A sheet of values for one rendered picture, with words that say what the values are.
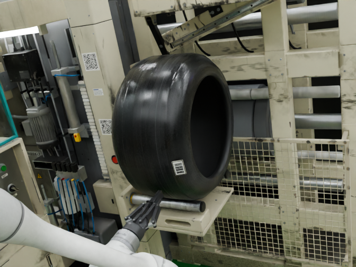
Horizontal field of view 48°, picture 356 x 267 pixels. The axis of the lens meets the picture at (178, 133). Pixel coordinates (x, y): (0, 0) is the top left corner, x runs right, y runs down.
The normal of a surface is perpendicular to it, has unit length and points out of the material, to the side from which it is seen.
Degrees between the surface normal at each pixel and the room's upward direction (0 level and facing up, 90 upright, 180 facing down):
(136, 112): 58
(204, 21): 90
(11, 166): 90
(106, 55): 90
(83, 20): 90
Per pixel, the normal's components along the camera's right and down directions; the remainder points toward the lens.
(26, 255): 0.88, 0.02
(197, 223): -0.44, 0.40
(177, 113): 0.25, -0.10
